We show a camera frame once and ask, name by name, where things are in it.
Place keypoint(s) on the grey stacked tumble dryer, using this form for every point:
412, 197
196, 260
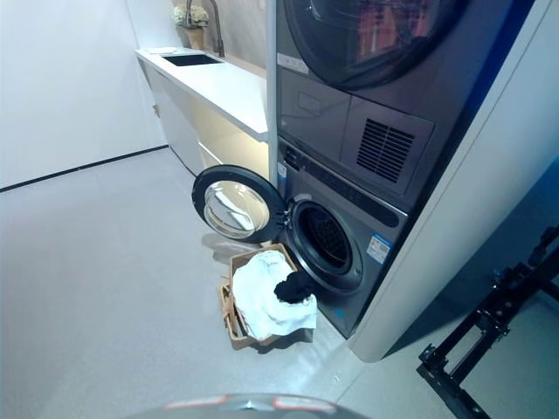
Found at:
327, 109

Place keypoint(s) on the white crumpled cloth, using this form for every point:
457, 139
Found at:
257, 297

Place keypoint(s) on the round glass washer door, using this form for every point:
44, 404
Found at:
200, 192

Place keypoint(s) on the black rectangular sink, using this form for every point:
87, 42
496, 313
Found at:
190, 60

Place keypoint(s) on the black metal frame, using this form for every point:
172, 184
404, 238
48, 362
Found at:
436, 371

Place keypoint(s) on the grey front-load washing machine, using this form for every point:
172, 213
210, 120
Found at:
380, 283

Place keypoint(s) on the silver robot torso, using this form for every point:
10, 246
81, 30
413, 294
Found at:
244, 411

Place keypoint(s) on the brown wicker laundry basket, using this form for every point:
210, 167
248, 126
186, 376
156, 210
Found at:
238, 263

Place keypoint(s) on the black garment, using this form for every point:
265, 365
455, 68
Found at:
292, 289

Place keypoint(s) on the beige flower pot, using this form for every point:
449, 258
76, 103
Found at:
195, 39

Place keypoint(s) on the white counter cabinet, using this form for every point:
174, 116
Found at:
227, 96

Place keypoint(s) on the white flower bunch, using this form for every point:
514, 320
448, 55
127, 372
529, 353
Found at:
198, 15

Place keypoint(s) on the blue white energy sticker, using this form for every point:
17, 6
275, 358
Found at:
377, 249

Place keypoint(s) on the tall metal faucet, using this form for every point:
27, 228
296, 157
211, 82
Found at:
217, 39

